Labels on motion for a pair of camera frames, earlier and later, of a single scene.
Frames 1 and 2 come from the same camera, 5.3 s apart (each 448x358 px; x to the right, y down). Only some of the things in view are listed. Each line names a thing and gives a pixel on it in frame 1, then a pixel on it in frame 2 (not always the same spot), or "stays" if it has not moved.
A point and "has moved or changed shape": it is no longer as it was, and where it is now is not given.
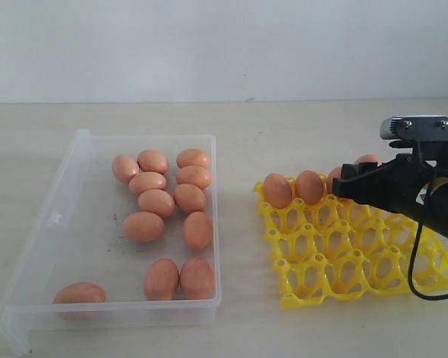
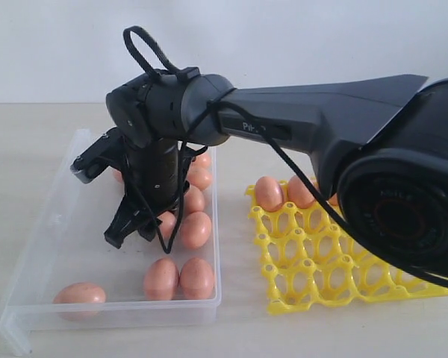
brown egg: x=309 y=187 has moved or changed shape
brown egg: x=157 y=201 has moved or changed shape
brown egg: x=197 y=230 stays
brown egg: x=81 y=301 stays
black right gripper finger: x=349 y=171 to x=149 y=228
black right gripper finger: x=365 y=189 to x=132 y=215
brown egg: x=278 y=190 has moved or changed shape
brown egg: x=336 y=172 has moved or changed shape
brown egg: x=197 y=280 stays
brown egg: x=189 y=198 stays
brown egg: x=195 y=176 stays
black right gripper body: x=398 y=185 to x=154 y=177
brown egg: x=162 y=280 stays
